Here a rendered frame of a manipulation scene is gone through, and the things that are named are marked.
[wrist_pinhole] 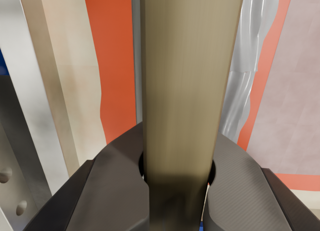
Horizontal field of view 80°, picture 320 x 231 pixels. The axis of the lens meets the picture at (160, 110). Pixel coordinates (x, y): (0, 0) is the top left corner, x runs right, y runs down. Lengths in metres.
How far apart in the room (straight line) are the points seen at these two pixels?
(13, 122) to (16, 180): 1.48
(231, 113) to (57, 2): 0.25
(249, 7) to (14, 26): 0.25
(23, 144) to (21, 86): 1.64
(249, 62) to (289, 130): 0.13
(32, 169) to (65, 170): 1.74
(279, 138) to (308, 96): 0.07
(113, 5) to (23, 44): 0.10
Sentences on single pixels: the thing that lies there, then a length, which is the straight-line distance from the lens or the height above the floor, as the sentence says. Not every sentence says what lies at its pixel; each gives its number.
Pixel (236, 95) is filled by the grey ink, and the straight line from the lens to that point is 0.27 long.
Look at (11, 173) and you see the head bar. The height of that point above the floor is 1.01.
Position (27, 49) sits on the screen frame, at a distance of 0.26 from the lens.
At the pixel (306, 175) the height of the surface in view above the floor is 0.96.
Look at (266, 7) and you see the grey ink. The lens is 0.26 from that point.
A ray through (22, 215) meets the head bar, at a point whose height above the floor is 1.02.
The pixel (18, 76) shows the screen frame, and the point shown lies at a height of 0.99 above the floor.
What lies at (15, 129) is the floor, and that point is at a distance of 1.85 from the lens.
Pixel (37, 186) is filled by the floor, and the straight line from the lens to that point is 2.21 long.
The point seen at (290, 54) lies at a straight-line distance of 0.29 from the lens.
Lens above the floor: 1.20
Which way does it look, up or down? 62 degrees down
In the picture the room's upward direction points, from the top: 175 degrees counter-clockwise
